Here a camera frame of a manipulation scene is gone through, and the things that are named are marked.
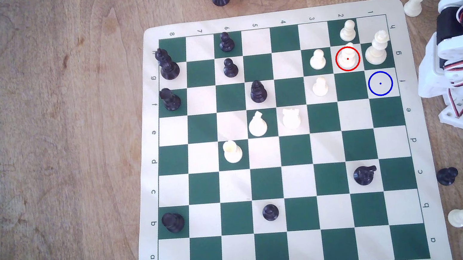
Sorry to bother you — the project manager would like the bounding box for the white chess bishop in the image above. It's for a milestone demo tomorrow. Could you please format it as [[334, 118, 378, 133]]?
[[336, 41, 360, 71], [246, 109, 269, 139]]

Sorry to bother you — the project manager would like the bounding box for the black chess bishop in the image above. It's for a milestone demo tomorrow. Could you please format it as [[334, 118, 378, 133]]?
[[248, 79, 269, 104]]

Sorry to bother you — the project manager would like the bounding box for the black chess pawn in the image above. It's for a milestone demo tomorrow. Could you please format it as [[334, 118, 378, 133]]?
[[261, 203, 281, 222], [217, 31, 236, 54], [435, 166, 461, 188], [222, 57, 240, 79]]

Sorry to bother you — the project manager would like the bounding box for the white chess knight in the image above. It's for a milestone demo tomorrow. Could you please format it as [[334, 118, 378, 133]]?
[[281, 106, 303, 131]]

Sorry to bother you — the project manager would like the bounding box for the green and white chess mat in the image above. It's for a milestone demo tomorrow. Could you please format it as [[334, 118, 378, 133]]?
[[103, 0, 453, 260]]

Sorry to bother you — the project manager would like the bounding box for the white chess pawn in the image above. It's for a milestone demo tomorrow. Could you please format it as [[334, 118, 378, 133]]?
[[446, 208, 463, 230], [308, 48, 328, 71], [338, 19, 358, 43], [311, 76, 330, 98]]

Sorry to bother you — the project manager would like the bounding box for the black chess knight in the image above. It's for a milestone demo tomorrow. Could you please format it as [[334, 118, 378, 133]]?
[[352, 164, 379, 187]]

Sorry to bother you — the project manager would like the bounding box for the white chess king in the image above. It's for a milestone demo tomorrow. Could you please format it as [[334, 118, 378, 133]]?
[[362, 29, 394, 67]]

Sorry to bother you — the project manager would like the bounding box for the black pawn f8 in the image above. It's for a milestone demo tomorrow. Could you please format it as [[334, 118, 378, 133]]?
[[159, 86, 183, 113]]

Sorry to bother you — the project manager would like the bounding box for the black pawn b8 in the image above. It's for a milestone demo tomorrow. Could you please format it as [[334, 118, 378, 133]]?
[[160, 210, 187, 235]]

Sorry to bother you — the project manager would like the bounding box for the red black white servo cable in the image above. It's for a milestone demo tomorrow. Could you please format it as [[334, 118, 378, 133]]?
[[447, 86, 463, 119]]

